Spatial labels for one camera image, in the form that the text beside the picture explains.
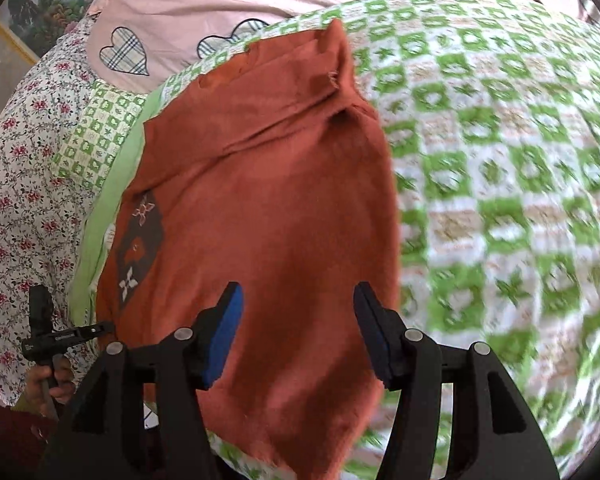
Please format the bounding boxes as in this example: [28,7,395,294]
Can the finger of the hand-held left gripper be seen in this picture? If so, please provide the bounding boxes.
[79,322,116,343]

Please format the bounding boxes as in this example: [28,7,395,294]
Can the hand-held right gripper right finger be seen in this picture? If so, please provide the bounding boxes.
[354,281,561,480]

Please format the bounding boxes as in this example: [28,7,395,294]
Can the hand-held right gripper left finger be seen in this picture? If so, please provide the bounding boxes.
[40,281,244,480]

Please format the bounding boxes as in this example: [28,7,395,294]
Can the orange knit sweater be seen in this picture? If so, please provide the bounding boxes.
[96,19,401,480]

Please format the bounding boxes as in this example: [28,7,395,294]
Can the person's left hand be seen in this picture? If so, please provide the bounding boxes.
[26,357,77,417]

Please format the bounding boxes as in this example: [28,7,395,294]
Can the person's dark red clothing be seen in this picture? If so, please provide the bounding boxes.
[0,394,58,480]

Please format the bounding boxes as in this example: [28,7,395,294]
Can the floral bedsheet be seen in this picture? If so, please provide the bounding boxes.
[0,15,112,408]

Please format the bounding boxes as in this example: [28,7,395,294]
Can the green checked pillow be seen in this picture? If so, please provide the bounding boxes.
[52,80,148,193]

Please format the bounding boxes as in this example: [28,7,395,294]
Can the green checked printed blanket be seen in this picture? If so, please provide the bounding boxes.
[70,0,600,480]

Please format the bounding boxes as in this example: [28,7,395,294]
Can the framed landscape wall picture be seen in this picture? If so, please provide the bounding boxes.
[0,0,116,64]

